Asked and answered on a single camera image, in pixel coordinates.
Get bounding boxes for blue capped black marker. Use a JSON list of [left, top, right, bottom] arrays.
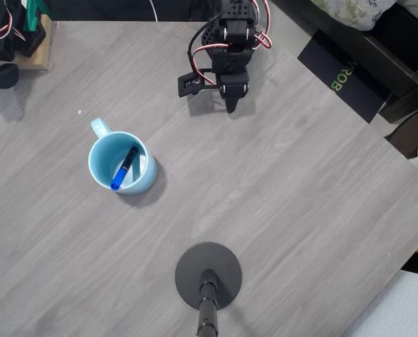
[[109, 145, 139, 192]]

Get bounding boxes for black leader arm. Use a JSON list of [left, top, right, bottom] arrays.
[[0, 0, 47, 105]]

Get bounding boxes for light blue ceramic mug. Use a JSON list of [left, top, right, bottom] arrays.
[[87, 117, 157, 196]]

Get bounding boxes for black box with green letters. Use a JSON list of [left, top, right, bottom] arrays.
[[296, 28, 395, 124]]

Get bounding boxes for floral patterned pillow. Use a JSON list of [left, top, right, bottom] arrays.
[[310, 0, 399, 32]]

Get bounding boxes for dark wooden furniture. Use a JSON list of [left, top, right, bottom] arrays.
[[270, 0, 418, 124]]

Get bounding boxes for dark round chair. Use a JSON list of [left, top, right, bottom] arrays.
[[384, 101, 418, 161]]

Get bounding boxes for wooden base board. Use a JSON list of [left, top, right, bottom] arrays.
[[0, 13, 53, 72]]

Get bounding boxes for green plastic clamp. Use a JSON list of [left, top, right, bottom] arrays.
[[21, 0, 51, 34]]

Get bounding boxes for light grey fabric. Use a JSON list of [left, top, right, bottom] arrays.
[[341, 269, 418, 337]]

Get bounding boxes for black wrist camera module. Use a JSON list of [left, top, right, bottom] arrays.
[[176, 67, 219, 99]]

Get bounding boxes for red white servo wires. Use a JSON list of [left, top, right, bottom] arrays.
[[190, 0, 275, 86]]

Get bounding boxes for black camera cable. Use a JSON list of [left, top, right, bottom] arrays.
[[186, 0, 243, 77]]

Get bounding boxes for black round-base camera stand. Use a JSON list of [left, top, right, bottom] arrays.
[[174, 241, 243, 337]]

